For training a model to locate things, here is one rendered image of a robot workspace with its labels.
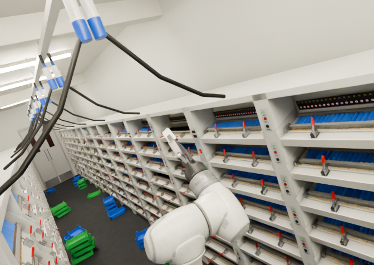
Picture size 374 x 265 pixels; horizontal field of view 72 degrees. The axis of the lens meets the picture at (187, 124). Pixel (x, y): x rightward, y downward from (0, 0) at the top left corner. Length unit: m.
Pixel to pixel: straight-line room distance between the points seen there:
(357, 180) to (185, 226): 0.84
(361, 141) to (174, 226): 0.82
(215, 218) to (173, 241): 0.13
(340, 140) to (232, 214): 0.66
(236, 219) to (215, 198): 0.08
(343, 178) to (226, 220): 0.73
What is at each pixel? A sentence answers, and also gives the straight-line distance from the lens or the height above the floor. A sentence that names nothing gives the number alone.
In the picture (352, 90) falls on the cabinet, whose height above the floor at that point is 1.62.
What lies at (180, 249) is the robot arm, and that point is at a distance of 0.70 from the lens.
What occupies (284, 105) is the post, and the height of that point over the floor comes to 1.62.
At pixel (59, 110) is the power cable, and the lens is 1.23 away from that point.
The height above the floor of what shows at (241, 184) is 1.10.
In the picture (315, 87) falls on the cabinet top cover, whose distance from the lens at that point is 1.20.
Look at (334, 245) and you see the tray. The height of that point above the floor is 0.88.
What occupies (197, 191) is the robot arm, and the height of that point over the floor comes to 1.60.
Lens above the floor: 1.93
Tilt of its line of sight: 10 degrees down
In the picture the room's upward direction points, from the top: 20 degrees counter-clockwise
